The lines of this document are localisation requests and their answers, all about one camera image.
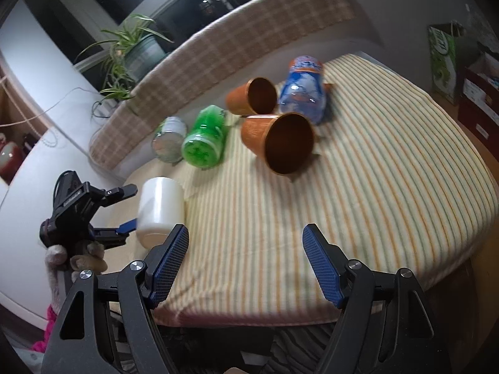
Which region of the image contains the far orange paper cup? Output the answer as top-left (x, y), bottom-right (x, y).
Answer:
top-left (225, 77), bottom-right (278, 116)

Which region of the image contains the orange paper cup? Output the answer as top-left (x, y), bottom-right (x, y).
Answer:
top-left (225, 77), bottom-right (278, 116)
top-left (240, 112), bottom-right (316, 175)

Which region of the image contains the near orange paper cup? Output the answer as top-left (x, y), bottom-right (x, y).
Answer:
top-left (240, 112), bottom-right (316, 175)

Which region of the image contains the gloved hand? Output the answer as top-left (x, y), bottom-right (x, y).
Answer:
top-left (45, 242), bottom-right (107, 315)

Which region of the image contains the clear fruit-label jar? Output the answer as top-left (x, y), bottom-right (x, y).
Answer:
top-left (151, 117), bottom-right (187, 164)

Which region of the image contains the green plastic bottle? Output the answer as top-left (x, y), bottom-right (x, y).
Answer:
top-left (181, 105), bottom-right (228, 169)

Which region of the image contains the potted spider plant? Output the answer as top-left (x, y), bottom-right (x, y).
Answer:
top-left (80, 14), bottom-right (174, 106)

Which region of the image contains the dark red box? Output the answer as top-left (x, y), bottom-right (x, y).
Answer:
top-left (458, 49), bottom-right (499, 159)

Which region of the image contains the plaid beige backrest cloth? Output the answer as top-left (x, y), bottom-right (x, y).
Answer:
top-left (90, 0), bottom-right (355, 170)

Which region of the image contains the green white carton box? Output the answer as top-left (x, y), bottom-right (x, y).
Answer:
top-left (427, 21), bottom-right (464, 104)

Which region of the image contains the white cable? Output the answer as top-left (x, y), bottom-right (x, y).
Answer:
top-left (0, 86), bottom-right (118, 149)

